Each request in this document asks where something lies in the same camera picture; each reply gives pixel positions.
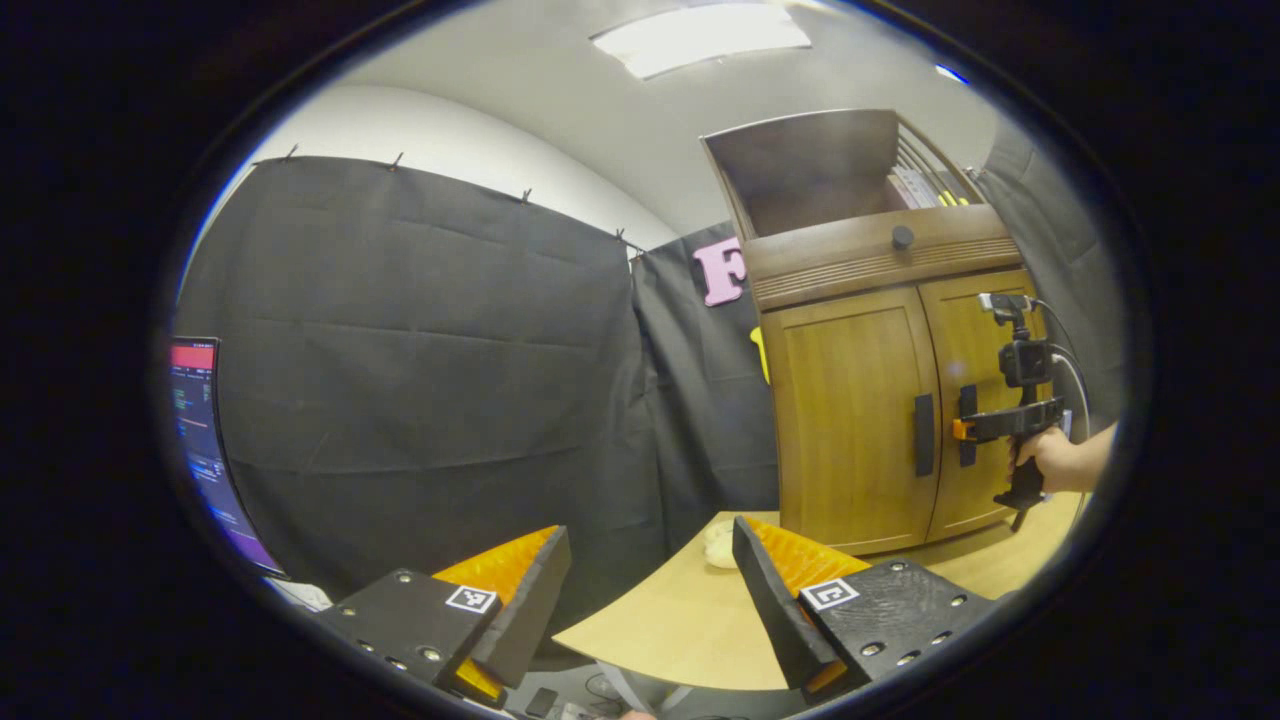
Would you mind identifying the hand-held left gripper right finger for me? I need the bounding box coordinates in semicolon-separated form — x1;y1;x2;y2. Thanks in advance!
732;515;996;706

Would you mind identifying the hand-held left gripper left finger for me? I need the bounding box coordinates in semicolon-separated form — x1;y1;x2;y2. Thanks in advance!
318;525;573;711

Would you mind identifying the wooden shoe cabinet door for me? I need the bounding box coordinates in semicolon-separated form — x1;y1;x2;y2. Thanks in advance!
760;287;943;556
918;268;1061;544

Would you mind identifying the wooden double-door shoe cabinet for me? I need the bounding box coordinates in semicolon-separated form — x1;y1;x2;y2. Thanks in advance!
700;108;1076;558

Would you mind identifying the black backdrop cloth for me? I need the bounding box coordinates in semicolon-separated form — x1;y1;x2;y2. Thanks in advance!
175;120;1131;601

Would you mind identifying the computer monitor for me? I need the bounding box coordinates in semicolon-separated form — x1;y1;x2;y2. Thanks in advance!
168;337;286;579

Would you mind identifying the large ceiling light panel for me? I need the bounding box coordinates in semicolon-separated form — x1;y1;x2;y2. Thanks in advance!
590;3;813;81

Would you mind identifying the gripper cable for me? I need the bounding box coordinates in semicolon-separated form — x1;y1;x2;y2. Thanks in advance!
1030;298;1093;441

